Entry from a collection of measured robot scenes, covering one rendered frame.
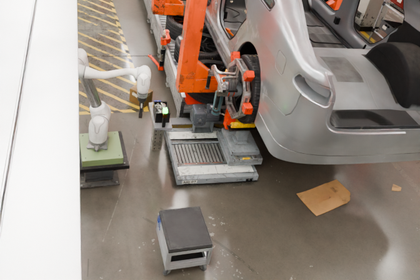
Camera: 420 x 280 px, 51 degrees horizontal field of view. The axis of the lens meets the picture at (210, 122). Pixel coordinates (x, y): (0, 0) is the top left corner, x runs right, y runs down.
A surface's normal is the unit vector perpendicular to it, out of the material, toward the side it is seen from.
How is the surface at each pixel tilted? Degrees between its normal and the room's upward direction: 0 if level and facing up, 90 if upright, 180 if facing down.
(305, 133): 90
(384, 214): 0
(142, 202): 0
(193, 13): 90
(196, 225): 0
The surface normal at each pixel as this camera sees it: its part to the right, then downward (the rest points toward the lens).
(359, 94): 0.23, -0.51
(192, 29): 0.23, 0.61
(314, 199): 0.18, -0.79
